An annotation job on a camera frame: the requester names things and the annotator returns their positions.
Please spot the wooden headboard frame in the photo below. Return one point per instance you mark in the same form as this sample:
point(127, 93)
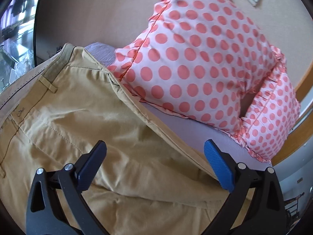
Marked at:
point(301, 131)

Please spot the lavender bed sheet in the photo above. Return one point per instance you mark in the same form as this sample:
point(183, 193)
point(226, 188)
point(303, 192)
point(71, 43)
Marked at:
point(192, 132)

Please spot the polka dot pillow left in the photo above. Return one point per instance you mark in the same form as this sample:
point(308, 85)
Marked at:
point(199, 59)

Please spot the polka dot pillow right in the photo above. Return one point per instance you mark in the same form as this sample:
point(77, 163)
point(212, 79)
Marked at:
point(272, 114)

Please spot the polka dot pillow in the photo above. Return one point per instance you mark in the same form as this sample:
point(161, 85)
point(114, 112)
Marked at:
point(272, 114)
point(199, 59)

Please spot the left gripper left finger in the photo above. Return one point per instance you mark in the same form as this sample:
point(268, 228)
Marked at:
point(45, 214)

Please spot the khaki tan pants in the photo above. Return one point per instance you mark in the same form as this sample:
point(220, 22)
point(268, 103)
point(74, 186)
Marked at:
point(151, 182)

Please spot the black flat television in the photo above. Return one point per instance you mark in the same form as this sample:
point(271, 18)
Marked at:
point(18, 55)

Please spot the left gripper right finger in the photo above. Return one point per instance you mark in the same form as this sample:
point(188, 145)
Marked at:
point(266, 213)

